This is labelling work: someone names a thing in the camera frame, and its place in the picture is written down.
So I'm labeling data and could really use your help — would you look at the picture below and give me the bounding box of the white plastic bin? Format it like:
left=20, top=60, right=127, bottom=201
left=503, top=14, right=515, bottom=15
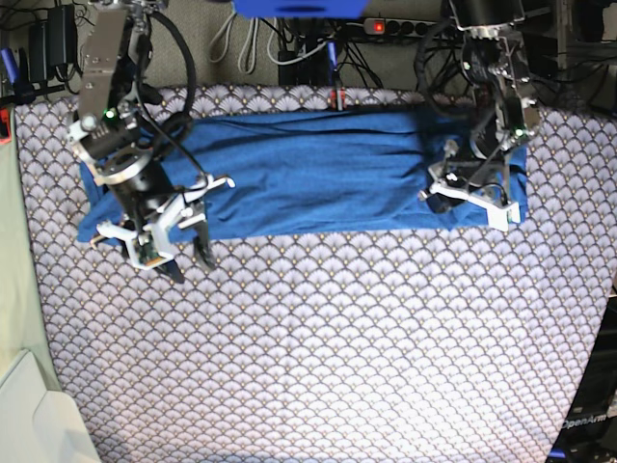
left=1, top=349, right=100, bottom=462

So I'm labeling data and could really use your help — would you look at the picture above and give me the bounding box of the fan-patterned table cloth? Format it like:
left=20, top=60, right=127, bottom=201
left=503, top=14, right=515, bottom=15
left=15, top=99, right=616, bottom=462

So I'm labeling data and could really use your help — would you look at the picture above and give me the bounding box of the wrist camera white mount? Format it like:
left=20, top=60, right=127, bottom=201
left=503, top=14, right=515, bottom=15
left=96, top=174, right=235, bottom=270
left=418, top=179, right=522, bottom=232

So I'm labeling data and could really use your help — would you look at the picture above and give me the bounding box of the blue long-sleeve T-shirt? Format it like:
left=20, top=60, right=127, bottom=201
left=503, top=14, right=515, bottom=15
left=76, top=106, right=530, bottom=245

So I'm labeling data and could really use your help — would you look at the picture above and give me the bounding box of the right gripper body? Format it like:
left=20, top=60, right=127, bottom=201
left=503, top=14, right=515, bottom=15
left=67, top=113, right=207, bottom=232

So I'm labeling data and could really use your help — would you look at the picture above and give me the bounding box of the white looped cable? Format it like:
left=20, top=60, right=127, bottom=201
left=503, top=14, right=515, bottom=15
left=208, top=14, right=261, bottom=74

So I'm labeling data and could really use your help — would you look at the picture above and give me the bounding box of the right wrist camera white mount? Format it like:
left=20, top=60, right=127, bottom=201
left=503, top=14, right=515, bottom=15
left=96, top=174, right=235, bottom=270

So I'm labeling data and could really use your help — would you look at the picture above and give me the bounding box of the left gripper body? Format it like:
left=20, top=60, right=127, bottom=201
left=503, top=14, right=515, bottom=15
left=426, top=139, right=510, bottom=203

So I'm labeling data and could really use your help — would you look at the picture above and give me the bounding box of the black power adapter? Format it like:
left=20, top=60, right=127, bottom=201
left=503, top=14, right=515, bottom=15
left=27, top=4, right=78, bottom=83

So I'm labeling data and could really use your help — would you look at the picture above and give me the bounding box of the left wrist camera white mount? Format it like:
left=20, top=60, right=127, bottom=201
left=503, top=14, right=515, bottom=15
left=418, top=179, right=522, bottom=232

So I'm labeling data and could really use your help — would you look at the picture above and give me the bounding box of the red black table clamp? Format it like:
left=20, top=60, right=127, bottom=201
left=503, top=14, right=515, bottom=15
left=327, top=41, right=345, bottom=111

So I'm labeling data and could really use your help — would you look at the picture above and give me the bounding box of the blue handled clamp left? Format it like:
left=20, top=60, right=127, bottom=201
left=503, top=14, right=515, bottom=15
left=1, top=47, right=36, bottom=107

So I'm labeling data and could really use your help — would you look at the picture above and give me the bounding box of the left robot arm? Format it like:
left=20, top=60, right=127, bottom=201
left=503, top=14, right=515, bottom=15
left=151, top=1, right=537, bottom=263

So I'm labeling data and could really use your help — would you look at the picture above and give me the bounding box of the black power strip red switch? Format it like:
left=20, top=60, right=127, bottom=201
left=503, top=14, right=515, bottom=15
left=360, top=17, right=435, bottom=38

